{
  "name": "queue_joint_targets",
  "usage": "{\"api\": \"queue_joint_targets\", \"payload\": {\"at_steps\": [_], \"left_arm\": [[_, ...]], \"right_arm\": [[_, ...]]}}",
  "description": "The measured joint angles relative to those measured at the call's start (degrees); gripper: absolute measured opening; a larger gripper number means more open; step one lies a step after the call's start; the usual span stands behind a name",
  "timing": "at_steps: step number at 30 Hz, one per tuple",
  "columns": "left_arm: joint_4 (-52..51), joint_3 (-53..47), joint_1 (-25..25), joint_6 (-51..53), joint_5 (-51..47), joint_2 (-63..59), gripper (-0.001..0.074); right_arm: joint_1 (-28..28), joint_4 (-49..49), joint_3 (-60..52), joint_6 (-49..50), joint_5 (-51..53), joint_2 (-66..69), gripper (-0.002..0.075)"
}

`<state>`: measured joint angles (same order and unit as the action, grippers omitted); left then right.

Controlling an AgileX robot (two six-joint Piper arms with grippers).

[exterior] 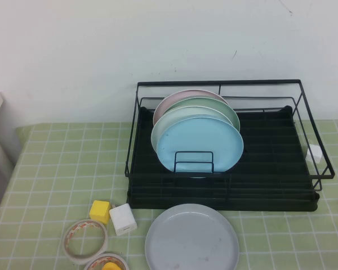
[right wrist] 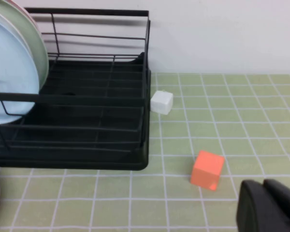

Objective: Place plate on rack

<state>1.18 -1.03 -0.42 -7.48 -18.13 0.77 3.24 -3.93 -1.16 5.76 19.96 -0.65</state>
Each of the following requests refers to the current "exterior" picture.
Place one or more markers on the grey plate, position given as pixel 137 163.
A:
pixel 191 239

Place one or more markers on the pale mint plate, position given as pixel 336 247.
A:
pixel 163 123

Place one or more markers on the pink plate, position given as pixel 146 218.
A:
pixel 164 108

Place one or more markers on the blue plate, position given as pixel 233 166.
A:
pixel 200 135

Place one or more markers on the green plate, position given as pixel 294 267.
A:
pixel 208 104

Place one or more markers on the white charger adapter with port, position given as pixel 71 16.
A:
pixel 122 220

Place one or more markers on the black plastic drip tray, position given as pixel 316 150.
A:
pixel 270 146

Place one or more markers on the yellow cube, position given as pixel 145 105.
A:
pixel 99 212

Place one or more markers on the green checked tablecloth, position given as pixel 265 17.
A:
pixel 59 168

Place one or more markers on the white tape roll orange print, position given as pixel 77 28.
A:
pixel 112 256

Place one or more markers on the small yellow object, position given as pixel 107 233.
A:
pixel 111 266

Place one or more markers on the large white tape roll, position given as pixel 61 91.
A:
pixel 66 247

